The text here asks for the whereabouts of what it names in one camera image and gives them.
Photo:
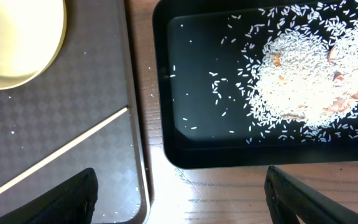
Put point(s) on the yellow round plate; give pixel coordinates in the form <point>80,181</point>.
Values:
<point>31,35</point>

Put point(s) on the wooden chopstick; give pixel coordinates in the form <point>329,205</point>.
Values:
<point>60,151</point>

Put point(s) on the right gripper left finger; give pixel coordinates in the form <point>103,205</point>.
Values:
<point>71,202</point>

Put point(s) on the dark brown serving tray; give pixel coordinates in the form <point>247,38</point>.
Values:
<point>90,80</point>

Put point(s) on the black waste tray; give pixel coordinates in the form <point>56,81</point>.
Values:
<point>205,120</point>

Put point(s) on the spilled rice pile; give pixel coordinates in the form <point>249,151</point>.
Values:
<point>301,67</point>

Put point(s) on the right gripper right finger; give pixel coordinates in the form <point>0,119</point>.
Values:
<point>291,201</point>

